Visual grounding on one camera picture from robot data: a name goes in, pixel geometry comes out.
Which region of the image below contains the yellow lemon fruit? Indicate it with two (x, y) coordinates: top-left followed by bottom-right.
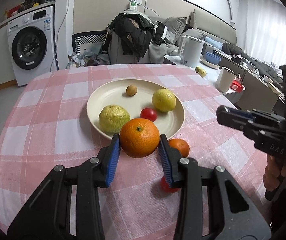
(152, 88), (176, 112)

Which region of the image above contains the red cherry tomato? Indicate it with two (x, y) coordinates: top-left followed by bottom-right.
(160, 176), (180, 193)
(140, 108), (157, 122)

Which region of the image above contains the large orange mandarin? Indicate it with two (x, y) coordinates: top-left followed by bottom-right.
(119, 118), (160, 158)

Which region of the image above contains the green wrinkled round fruit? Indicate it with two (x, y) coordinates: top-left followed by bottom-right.
(99, 105), (131, 133)

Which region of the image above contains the right hand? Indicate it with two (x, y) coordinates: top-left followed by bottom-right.
(263, 154), (286, 196)

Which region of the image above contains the red box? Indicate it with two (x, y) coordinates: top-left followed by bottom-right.
(230, 79), (244, 93)

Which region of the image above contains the white cup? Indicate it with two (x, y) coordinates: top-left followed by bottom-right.
(215, 67), (236, 93)

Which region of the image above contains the yellow fruit on side table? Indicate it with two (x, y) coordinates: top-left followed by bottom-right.
(195, 67), (206, 77)

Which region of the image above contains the smaller orange mandarin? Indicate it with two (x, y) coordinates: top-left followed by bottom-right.
(168, 139), (190, 158)

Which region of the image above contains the blue bowl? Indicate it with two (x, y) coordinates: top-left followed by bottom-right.
(205, 51), (221, 65)

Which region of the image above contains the white electric kettle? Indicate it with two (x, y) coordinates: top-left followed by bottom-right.
(178, 35), (204, 68)

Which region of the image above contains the red cherry tomato on plate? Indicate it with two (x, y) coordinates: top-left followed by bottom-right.
(140, 108), (157, 122)

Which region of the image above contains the grey sofa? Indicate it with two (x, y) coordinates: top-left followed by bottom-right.
(159, 7), (237, 45)

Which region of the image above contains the pink checkered tablecloth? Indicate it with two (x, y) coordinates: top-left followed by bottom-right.
(0, 64), (270, 239)

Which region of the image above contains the small brown longan on plate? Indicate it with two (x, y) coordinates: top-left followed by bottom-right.
(126, 85), (137, 96)

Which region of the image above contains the grey pillow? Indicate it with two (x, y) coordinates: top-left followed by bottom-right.
(163, 17), (186, 44)

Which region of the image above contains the cream round plate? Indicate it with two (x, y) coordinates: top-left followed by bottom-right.
(86, 79), (185, 140)

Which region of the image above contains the pile of dark clothes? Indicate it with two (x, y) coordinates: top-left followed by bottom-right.
(104, 10), (168, 64)

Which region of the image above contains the black patterned chair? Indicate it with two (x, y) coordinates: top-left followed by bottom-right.
(72, 30), (107, 56)

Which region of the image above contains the white washing machine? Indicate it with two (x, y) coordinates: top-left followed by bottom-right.
(7, 5), (58, 86)

